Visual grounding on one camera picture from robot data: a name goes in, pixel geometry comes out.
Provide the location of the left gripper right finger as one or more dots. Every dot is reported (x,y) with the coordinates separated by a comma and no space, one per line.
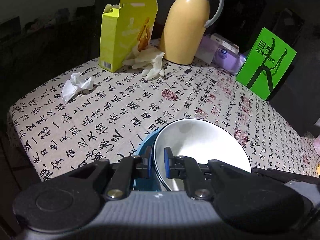
(174,165)

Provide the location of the large white bowl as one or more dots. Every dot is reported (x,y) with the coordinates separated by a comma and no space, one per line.
(200,140)

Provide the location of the yellow thermos jug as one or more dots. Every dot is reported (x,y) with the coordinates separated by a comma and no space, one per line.
(185,26)

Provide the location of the calligraphy tablecloth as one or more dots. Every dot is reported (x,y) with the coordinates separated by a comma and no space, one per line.
(124,108)

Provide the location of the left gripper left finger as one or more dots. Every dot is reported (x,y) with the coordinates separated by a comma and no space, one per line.
(143,164)

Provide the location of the green paper bag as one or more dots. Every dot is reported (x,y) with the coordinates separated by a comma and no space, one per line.
(267,62)

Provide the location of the purple tissue pack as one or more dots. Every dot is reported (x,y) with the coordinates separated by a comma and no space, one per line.
(210,51)

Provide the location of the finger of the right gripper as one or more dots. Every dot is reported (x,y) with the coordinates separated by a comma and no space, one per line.
(272,176)

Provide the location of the white rubber gloves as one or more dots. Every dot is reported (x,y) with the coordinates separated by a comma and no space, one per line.
(149,60)

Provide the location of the purple ceramic vase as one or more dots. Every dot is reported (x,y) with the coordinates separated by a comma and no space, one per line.
(316,144)

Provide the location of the small white box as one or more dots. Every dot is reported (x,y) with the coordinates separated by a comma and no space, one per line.
(225,43)

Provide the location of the black paper bag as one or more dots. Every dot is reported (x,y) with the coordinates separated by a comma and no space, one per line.
(296,98)

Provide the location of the yellow-green snack box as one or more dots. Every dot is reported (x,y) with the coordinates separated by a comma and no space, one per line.
(126,30)

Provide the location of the crumpled white tissue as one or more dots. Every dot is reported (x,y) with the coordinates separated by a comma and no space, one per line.
(75,85)

